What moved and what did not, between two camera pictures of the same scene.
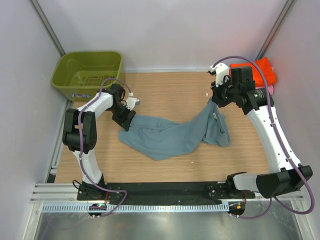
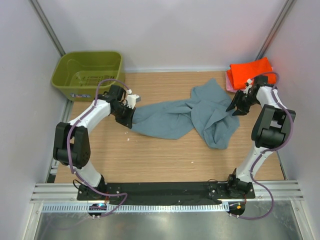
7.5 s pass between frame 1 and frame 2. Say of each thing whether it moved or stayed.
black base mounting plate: stayed
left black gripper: stayed
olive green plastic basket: stayed
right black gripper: moved
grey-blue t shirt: moved
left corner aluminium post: stayed
